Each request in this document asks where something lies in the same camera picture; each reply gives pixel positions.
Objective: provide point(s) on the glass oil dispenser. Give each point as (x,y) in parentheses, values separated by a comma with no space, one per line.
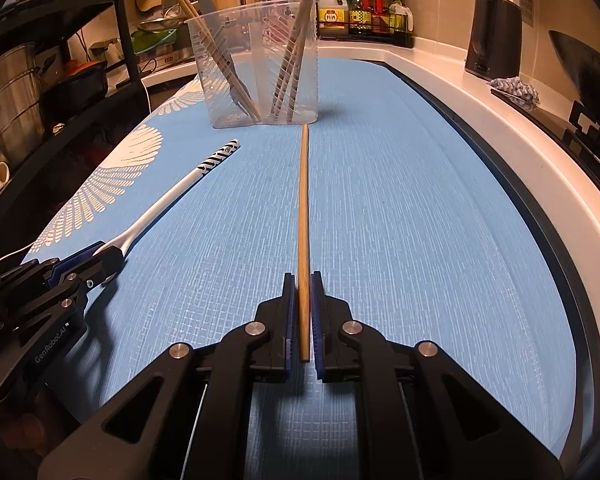
(400,22)

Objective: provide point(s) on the white power strip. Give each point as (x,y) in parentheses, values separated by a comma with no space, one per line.
(162,60)

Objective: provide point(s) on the large stainless steel pot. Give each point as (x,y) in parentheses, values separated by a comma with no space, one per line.
(10,100)

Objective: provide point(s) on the black wok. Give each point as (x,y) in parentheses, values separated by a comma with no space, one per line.
(590,75)

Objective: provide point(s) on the clear plastic utensil container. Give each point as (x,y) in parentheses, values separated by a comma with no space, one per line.
(260,60)

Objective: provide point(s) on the black electric kettle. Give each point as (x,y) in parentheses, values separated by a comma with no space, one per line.
(492,35)

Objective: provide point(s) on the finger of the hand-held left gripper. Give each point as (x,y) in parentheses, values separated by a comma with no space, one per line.
(102,270)
(77,257)

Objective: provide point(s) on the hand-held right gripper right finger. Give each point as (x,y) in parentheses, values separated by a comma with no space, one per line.
(316,310)

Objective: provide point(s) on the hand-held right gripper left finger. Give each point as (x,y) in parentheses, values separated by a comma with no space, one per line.
(290,310)

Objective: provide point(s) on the black metal shelf rack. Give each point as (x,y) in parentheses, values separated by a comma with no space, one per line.
(122,20)

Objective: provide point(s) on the green plastic basin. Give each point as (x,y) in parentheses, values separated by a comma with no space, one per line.
(150,40)

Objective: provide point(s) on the blue patterned tablecloth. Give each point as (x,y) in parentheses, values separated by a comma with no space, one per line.
(405,210)

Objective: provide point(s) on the black glass stove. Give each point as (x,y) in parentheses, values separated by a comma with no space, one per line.
(545,120)

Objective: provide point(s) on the person's left hand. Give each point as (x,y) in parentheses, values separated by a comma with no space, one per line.
(55,410)

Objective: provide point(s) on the black stove grate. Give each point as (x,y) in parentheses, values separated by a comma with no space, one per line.
(592,140)

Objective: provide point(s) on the black pot with orange rim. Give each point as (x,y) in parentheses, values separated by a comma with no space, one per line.
(80,85)

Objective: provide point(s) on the red sauce bottle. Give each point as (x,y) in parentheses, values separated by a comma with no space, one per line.
(380,10)

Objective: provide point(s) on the white charger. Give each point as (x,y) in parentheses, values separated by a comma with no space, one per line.
(105,50)

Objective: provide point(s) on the dark soy sauce bottle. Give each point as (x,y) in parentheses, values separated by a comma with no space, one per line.
(360,12)

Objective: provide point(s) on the blue white knitted dishcloth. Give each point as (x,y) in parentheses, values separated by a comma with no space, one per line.
(517,90)

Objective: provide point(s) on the stainless steel bowl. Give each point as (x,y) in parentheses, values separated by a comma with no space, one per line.
(155,25)

